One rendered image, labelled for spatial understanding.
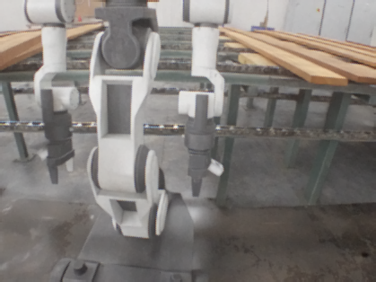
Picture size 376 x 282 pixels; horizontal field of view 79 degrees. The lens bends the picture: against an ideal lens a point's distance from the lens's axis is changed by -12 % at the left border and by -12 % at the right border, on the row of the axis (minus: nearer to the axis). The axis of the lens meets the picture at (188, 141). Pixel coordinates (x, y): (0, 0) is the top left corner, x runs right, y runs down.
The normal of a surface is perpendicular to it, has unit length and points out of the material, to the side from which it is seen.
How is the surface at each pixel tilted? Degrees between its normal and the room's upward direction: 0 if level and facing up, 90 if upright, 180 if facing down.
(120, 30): 90
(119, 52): 90
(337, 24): 90
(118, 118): 80
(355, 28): 90
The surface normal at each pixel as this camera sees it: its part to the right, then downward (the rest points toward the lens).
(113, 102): -0.05, 0.29
